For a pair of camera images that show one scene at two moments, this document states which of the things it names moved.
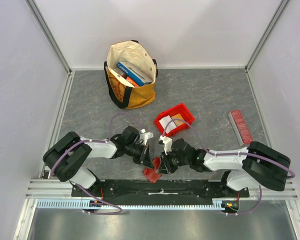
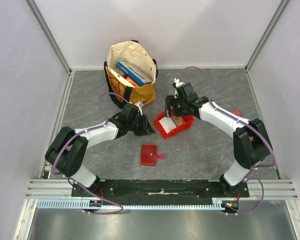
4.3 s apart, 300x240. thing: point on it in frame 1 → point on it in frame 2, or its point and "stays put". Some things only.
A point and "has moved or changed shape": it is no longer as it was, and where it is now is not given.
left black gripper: [145, 159] → [146, 129]
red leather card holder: [153, 174] has moved or changed shape
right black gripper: [167, 162] → [170, 107]
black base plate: [165, 190] stays put
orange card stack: [178, 122] stays put
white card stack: [171, 126] stays put
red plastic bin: [181, 108] stays put
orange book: [135, 84] stays put
